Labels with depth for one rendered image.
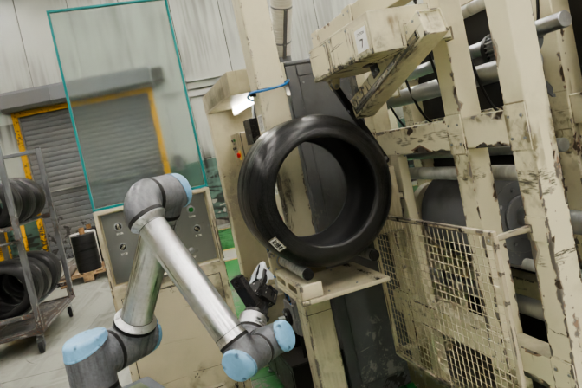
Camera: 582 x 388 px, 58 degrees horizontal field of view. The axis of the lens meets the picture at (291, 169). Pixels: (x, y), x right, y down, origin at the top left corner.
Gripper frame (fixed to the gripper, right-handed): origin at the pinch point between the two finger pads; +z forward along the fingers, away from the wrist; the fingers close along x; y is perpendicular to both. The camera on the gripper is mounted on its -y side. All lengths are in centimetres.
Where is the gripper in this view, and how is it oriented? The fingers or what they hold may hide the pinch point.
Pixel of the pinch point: (261, 263)
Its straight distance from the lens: 186.3
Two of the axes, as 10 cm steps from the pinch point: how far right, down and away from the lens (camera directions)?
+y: 7.1, 5.9, 3.9
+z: 1.5, -6.6, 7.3
